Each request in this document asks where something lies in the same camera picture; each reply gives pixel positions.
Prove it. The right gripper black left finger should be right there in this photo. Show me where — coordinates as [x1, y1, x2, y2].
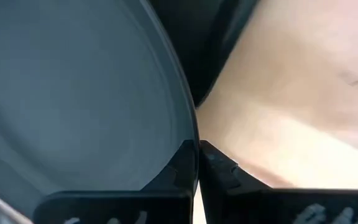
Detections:
[32, 139, 197, 224]

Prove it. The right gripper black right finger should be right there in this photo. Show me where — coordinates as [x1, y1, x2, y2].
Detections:
[199, 140, 358, 224]

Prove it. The dark grey round plate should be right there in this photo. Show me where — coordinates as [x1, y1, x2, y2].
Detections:
[0, 0, 200, 220]

